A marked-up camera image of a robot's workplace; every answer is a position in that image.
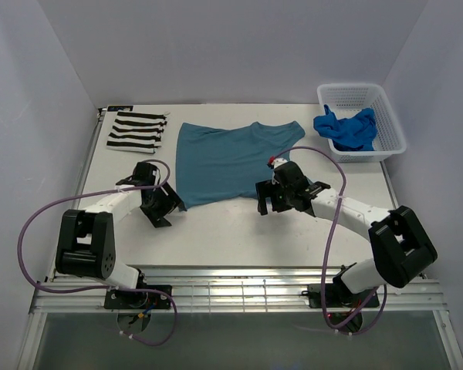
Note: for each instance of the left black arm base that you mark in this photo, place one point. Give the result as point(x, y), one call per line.
point(122, 300)

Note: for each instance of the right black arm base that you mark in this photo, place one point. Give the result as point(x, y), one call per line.
point(335, 298)

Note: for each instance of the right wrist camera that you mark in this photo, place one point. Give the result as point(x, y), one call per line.
point(289, 180)

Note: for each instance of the light blue tank top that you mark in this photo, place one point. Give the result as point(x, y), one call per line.
point(215, 164)

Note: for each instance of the black white striped tank top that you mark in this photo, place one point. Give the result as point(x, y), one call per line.
point(137, 132)

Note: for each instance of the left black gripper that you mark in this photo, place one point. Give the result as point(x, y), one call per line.
point(157, 216)

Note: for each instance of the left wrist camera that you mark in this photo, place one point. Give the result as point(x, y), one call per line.
point(144, 174)

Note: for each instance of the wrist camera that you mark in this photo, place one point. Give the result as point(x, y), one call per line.
point(289, 180)
point(144, 174)

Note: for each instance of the royal blue tank top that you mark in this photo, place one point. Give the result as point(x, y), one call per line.
point(353, 134)

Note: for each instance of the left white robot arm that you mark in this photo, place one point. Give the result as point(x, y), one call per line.
point(87, 243)

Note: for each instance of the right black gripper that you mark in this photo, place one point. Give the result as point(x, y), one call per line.
point(263, 190)

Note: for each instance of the white plastic basket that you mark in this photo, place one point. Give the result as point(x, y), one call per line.
point(346, 100)

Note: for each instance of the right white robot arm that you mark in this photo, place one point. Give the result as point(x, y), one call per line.
point(400, 245)

